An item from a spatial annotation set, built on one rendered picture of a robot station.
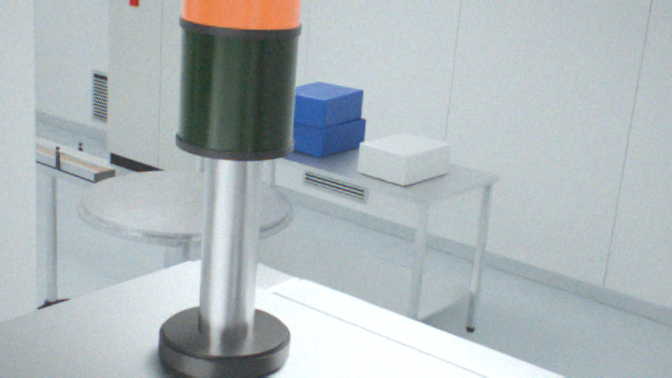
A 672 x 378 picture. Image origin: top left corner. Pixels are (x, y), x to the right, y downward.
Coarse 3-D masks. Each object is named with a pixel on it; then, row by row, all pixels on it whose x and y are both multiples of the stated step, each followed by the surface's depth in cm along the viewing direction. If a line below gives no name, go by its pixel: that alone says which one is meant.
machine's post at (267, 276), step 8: (264, 272) 57; (272, 272) 57; (280, 272) 57; (256, 280) 55; (264, 280) 55; (272, 280) 56; (280, 280) 56; (288, 280) 56; (296, 280) 56; (264, 288) 54; (272, 288) 55; (280, 288) 55
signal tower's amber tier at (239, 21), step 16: (192, 0) 40; (208, 0) 40; (224, 0) 40; (240, 0) 40; (256, 0) 40; (272, 0) 40; (288, 0) 41; (192, 16) 40; (208, 16) 40; (224, 16) 40; (240, 16) 40; (256, 16) 40; (272, 16) 40; (288, 16) 41
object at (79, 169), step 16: (48, 144) 506; (80, 144) 495; (48, 160) 493; (64, 160) 489; (80, 160) 483; (96, 160) 485; (64, 176) 488; (80, 176) 480; (96, 176) 475; (112, 176) 482
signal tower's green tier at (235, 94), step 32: (192, 32) 41; (192, 64) 41; (224, 64) 40; (256, 64) 40; (288, 64) 41; (192, 96) 41; (224, 96) 41; (256, 96) 41; (288, 96) 42; (192, 128) 42; (224, 128) 41; (256, 128) 41; (288, 128) 43
